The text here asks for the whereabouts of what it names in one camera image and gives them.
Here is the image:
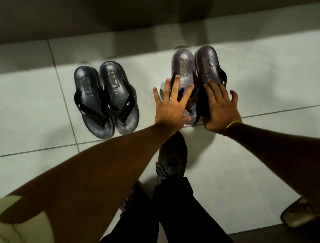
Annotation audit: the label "black flip-flop sandal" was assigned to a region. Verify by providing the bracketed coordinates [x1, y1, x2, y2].
[99, 61, 140, 135]
[74, 66, 115, 140]

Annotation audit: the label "person's left hand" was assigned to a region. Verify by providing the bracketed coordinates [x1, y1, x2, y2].
[153, 75, 195, 134]

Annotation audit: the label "black trousers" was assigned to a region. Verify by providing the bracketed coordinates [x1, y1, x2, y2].
[99, 175, 234, 243]

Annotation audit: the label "person's right forearm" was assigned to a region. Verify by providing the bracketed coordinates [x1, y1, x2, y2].
[225, 123, 320, 213]

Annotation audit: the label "person's left forearm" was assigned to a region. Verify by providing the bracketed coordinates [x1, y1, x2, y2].
[7, 124, 180, 243]

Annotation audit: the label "beige shoe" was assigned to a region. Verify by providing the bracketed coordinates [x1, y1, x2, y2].
[280, 197, 320, 228]

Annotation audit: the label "brown leather sandal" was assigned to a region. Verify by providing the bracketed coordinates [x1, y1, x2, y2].
[171, 49, 199, 125]
[194, 45, 227, 123]

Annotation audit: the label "black lace-up shoe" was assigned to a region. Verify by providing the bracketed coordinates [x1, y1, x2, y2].
[155, 131, 188, 185]

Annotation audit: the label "person's right hand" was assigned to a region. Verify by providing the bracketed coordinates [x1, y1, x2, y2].
[202, 80, 243, 135]

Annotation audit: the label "yellow wrist band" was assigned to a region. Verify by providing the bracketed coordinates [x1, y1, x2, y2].
[223, 120, 243, 137]

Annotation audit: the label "pale yellow sleeve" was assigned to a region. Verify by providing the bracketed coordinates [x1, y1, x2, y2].
[0, 195, 54, 243]

